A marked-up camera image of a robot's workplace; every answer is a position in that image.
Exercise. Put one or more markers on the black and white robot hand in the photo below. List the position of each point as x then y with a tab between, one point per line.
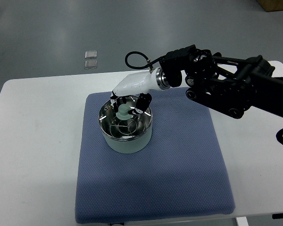
136	83

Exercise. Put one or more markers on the glass lid with green knob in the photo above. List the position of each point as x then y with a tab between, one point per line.
121	125

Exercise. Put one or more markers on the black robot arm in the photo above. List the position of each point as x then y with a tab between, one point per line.
227	85

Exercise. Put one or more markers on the mint green pot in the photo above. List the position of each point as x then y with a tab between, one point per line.
128	147

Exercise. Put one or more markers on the blue quilted mat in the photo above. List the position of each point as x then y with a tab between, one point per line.
180	172

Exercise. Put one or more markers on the white table leg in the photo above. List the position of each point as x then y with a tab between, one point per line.
242	221

